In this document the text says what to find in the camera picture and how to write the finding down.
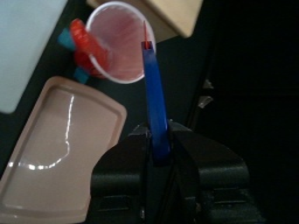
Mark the translucent plastic cup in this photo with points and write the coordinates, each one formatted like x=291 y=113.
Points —
x=121 y=40

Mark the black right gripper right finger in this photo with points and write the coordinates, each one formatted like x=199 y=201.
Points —
x=210 y=169

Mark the beige wooden block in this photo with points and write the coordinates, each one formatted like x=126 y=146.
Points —
x=171 y=14

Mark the red and teal toy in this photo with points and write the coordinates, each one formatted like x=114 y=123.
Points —
x=87 y=49

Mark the white flat panel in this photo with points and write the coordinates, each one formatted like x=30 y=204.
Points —
x=23 y=49

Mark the pink plastic tray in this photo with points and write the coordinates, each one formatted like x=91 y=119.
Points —
x=58 y=145

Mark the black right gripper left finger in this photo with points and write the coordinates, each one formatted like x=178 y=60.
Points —
x=119 y=175

